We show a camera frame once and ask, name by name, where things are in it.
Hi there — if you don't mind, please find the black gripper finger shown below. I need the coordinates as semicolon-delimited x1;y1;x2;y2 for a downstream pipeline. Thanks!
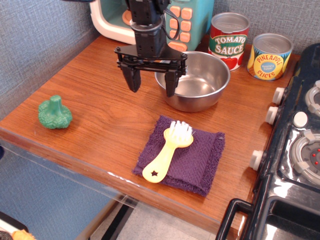
120;65;141;93
164;70;179;98

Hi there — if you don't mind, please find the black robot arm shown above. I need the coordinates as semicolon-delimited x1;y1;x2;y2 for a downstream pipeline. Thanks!
114;0;188;97

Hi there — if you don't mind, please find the white stove knob bottom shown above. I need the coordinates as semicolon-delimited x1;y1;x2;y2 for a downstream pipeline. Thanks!
249;150;264;171

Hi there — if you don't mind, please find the tomato sauce can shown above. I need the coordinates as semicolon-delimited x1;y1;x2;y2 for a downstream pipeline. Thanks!
208;12;250;71

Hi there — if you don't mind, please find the silver metal pot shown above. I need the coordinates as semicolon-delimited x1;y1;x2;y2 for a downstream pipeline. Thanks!
154;51;231;113

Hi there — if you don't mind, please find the black toy stove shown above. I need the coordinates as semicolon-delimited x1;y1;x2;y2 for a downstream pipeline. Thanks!
216;43;320;240

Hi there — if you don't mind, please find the green toy broccoli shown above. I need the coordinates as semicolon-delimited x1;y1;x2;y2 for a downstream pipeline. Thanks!
38;95;73;130

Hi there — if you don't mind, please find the white stove knob middle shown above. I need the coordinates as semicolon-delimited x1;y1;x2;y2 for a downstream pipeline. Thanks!
265;106;279;125

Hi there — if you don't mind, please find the pineapple slices can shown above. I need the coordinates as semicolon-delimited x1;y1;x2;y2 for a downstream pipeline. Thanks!
247;33;294;81

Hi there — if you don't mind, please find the orange fuzzy object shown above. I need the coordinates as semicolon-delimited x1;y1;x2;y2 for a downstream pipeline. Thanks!
11;229;36;240

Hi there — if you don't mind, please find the white stove knob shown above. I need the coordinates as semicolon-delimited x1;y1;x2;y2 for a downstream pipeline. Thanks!
272;87;285;105
249;150;264;171
265;106;279;125

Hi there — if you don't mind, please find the yellow dish brush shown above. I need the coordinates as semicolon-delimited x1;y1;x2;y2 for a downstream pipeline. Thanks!
142;120;194;183

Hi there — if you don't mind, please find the purple folded cloth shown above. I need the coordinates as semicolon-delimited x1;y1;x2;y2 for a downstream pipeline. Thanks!
132;115;226;197

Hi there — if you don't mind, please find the teal toy microwave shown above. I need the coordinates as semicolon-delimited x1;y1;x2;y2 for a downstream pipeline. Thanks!
89;0;215;52

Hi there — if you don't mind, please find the white stove knob top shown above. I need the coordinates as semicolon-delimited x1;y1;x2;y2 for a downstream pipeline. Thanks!
272;87;285;105

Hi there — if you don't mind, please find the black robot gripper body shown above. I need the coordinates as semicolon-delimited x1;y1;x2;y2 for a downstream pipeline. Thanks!
114;22;188;73

